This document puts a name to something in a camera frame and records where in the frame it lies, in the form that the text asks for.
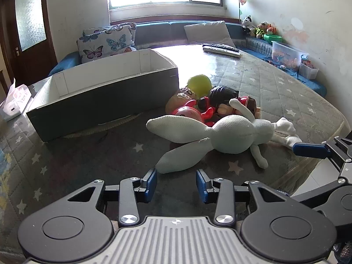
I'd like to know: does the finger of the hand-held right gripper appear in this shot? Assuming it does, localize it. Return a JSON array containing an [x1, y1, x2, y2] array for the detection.
[[289, 162, 352, 213], [292, 133, 352, 171]]

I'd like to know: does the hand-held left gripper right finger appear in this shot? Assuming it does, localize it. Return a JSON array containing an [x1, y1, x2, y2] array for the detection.
[[196, 170, 292, 225]]

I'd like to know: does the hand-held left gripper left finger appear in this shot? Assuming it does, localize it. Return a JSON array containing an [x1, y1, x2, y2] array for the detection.
[[67, 168, 158, 225]]

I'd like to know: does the white plush rabbit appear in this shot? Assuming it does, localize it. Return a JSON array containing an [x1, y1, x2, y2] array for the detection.
[[146, 98, 306, 174]]

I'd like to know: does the red pig toy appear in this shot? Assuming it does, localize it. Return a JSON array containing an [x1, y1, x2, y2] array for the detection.
[[172, 99, 215, 127]]

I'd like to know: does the red hat doll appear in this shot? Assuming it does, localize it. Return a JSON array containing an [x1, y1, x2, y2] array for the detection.
[[238, 95, 262, 120]]

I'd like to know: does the tan peanut toy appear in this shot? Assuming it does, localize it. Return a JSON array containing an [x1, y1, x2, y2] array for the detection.
[[165, 87, 197, 113]]

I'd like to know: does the grey cardboard box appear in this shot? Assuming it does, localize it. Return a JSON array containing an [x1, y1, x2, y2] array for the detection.
[[26, 48, 179, 142]]

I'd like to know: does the black-haired doll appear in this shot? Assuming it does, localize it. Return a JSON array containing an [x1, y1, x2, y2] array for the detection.
[[198, 85, 240, 116]]

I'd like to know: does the green monster toy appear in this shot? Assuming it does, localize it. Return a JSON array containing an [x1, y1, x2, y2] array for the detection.
[[187, 74, 212, 99]]

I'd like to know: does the grey quilted desktop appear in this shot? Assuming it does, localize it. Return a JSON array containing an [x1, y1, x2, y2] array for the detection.
[[0, 45, 346, 255]]

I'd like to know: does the small clear plastic box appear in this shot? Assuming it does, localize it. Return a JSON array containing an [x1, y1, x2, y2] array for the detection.
[[299, 61, 319, 80]]

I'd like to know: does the large clear storage box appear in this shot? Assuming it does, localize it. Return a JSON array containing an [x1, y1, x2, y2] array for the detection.
[[271, 41, 309, 71]]

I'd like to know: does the green bowl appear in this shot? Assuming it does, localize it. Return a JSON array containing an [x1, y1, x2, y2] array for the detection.
[[263, 33, 283, 43]]

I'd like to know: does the yellow plush toy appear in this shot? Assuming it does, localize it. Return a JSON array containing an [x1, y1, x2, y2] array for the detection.
[[255, 21, 271, 38]]

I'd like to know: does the white remote control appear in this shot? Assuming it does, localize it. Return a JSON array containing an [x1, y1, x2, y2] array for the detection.
[[203, 47, 242, 58]]

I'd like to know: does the black remote control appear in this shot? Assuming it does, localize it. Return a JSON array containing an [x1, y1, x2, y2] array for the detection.
[[203, 43, 240, 53]]

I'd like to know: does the black and white cow plush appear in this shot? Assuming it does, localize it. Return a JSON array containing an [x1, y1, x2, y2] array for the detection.
[[241, 15, 257, 36]]

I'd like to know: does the butterfly print pillow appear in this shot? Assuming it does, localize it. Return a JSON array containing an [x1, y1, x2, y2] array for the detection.
[[76, 25, 136, 64], [82, 22, 137, 47]]

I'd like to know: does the blue sofa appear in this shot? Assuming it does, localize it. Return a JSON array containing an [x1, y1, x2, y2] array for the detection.
[[48, 20, 328, 97]]

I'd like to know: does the white pillow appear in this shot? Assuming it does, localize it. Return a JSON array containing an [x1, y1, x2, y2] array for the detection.
[[184, 20, 236, 48]]

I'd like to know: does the white tissue pack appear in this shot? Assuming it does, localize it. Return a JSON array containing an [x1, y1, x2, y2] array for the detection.
[[0, 78, 33, 122]]

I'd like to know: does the brown wooden door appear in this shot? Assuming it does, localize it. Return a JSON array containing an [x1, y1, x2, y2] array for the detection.
[[0, 0, 58, 88]]

